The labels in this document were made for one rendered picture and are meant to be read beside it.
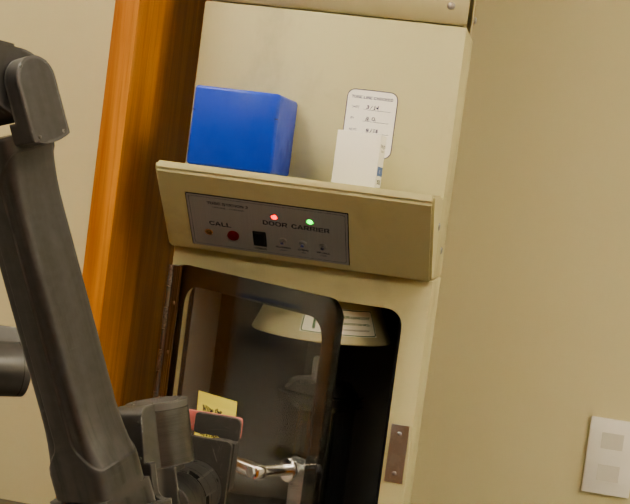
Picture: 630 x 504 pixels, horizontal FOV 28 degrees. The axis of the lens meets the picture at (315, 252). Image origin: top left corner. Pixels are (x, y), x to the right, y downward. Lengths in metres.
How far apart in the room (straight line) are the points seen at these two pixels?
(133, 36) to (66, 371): 0.55
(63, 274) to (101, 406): 0.12
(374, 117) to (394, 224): 0.16
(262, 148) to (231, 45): 0.18
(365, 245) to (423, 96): 0.19
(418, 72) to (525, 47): 0.45
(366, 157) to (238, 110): 0.15
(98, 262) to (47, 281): 0.45
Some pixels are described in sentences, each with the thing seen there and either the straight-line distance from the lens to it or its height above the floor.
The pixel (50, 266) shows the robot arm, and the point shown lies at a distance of 1.04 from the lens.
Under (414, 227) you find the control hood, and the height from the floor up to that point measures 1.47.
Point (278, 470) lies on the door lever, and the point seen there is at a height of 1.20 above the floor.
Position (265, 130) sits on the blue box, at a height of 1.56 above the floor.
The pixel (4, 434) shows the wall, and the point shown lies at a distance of 2.13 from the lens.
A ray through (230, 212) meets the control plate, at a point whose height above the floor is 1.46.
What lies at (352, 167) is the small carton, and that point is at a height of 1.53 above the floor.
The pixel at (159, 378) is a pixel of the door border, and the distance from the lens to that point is 1.55.
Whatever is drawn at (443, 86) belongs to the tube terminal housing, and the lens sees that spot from 1.49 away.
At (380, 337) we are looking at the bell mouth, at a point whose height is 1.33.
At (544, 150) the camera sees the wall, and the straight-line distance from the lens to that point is 1.91.
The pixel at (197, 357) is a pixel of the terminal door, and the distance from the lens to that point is 1.49.
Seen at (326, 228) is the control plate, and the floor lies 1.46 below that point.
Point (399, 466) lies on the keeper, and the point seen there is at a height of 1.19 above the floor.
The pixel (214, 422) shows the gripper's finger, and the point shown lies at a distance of 1.25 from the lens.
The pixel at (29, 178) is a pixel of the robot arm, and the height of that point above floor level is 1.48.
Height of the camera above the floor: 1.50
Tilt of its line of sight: 3 degrees down
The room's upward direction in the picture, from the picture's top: 7 degrees clockwise
